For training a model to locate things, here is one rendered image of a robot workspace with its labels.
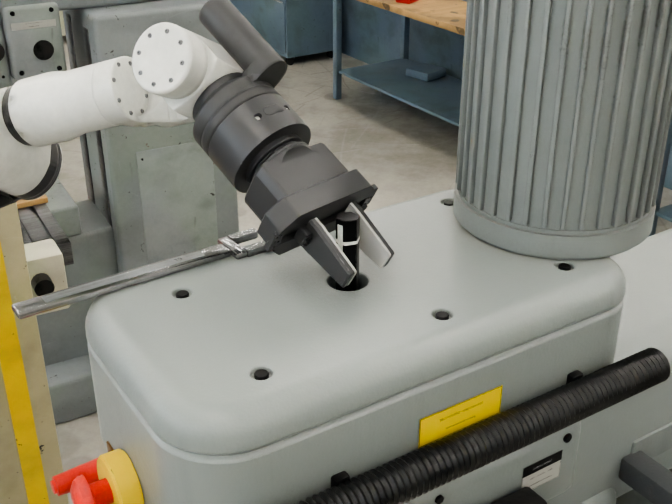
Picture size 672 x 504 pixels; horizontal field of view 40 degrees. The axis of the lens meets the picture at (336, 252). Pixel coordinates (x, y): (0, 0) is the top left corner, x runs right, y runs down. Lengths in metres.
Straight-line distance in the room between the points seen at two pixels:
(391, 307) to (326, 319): 0.06
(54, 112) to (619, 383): 0.60
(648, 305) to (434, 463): 0.42
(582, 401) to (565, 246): 0.14
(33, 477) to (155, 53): 2.28
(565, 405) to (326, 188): 0.28
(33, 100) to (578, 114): 0.53
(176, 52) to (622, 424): 0.59
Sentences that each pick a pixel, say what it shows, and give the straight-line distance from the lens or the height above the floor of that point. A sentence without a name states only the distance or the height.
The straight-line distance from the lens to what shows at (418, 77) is 7.14.
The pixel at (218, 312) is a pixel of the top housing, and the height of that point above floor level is 1.89.
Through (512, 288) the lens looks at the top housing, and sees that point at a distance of 0.83.
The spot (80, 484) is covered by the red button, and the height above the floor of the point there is 1.78.
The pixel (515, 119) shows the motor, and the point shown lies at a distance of 0.85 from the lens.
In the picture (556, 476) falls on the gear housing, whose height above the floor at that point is 1.67.
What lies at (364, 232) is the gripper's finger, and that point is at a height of 1.93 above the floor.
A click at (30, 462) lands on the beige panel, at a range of 2.99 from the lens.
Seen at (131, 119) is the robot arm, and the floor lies 1.99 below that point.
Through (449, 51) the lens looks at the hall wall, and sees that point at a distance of 7.43.
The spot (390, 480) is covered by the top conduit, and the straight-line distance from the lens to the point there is 0.75.
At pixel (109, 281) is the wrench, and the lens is 0.84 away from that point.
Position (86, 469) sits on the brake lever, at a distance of 0.93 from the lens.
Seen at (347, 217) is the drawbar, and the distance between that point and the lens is 0.80.
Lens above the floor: 2.30
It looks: 27 degrees down
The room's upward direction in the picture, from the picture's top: straight up
